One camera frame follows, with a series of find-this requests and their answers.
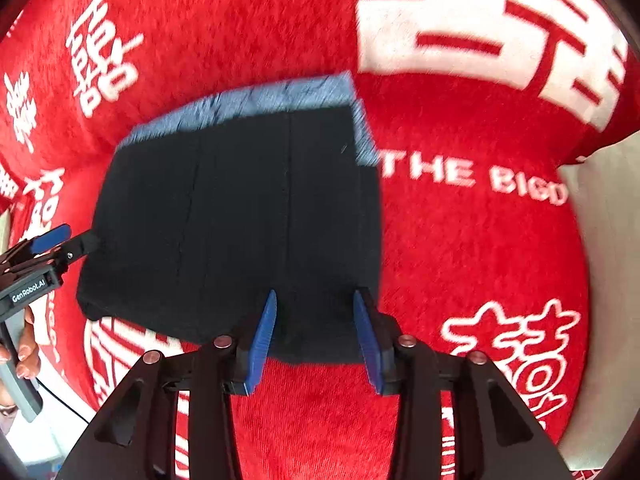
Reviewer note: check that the black pants with blue trim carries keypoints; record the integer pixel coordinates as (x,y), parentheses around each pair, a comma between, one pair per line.
(262,190)

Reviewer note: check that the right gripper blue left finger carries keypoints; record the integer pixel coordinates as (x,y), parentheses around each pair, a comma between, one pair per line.
(133,435)

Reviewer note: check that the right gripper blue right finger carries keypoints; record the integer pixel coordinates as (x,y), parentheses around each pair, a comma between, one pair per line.
(495,434)

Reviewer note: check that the person's left hand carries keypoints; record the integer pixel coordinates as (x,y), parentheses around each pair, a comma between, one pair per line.
(29,363)

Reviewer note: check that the white pillow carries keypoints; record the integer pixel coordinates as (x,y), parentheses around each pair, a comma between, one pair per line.
(604,193)

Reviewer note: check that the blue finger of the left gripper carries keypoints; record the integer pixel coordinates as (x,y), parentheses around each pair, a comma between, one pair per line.
(27,249)
(74,249)

